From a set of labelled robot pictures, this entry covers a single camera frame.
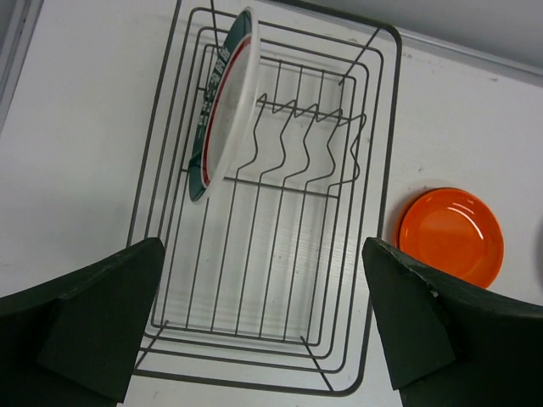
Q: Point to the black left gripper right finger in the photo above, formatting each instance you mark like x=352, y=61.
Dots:
x=448, y=342

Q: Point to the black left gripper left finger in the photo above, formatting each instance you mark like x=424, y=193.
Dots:
x=74, y=340

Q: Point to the orange plate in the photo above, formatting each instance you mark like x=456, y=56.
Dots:
x=453, y=231

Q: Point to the white plate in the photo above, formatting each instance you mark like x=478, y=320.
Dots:
x=228, y=104

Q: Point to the wire dish rack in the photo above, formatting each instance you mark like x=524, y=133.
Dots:
x=263, y=284

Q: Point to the aluminium table edge rail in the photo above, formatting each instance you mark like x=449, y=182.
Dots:
x=504, y=37

